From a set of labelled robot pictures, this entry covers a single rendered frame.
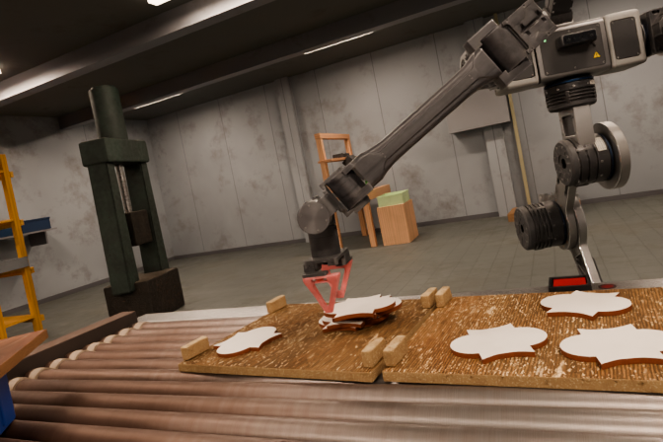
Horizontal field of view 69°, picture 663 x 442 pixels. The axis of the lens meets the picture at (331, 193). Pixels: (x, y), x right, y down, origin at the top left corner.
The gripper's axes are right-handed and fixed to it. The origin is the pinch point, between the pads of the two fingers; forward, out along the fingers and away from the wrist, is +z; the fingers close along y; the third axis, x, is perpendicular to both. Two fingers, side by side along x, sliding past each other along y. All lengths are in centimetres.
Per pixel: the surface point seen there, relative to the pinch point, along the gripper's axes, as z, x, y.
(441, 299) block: 3.4, -19.7, 5.4
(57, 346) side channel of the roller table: 6, 74, 8
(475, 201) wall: 65, -59, 800
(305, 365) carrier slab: 5.6, 2.0, -16.4
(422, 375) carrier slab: 5.6, -17.2, -22.8
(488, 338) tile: 4.2, -26.9, -15.1
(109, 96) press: -157, 336, 398
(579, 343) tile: 3.9, -38.2, -20.1
